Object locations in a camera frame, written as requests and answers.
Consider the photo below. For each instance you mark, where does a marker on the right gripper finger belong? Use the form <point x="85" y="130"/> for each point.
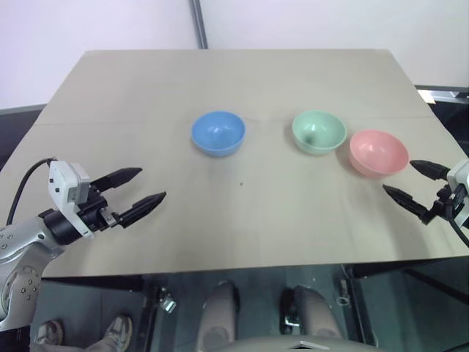
<point x="408" y="202"/>
<point x="432" y="169"/>

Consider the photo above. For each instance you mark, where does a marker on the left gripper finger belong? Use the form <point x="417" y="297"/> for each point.
<point x="143" y="207"/>
<point x="119" y="176"/>

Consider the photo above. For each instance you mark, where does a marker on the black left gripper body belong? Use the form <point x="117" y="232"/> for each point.
<point x="96" y="212"/>

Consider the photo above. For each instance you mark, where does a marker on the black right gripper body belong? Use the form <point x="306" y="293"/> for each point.
<point x="445" y="205"/>

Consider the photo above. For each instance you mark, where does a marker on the red plastic bowl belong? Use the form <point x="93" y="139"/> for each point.
<point x="377" y="154"/>

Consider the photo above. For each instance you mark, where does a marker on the blue plastic bowl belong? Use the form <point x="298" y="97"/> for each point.
<point x="218" y="133"/>

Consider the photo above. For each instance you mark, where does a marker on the green plastic bowl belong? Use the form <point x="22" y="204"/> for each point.
<point x="318" y="132"/>

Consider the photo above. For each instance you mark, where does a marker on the grey sneaker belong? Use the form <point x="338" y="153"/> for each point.
<point x="119" y="330"/>
<point x="49" y="331"/>

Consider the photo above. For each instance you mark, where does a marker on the grey rounded robot leg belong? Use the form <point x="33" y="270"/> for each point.
<point x="315" y="319"/>
<point x="220" y="315"/>

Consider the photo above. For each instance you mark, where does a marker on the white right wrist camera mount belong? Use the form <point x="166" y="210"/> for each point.
<point x="461" y="176"/>

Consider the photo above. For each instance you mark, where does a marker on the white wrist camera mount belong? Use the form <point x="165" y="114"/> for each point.
<point x="62" y="183"/>
<point x="461" y="176"/>

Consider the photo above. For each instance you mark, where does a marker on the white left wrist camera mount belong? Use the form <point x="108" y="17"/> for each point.
<point x="62" y="183"/>

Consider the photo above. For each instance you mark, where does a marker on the black table frame bar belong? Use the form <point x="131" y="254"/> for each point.
<point x="95" y="284"/>

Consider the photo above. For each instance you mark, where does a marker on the metal table bracket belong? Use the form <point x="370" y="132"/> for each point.
<point x="167" y="300"/>

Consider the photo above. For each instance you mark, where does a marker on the grey vertical post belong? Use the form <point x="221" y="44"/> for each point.
<point x="198" y="23"/>

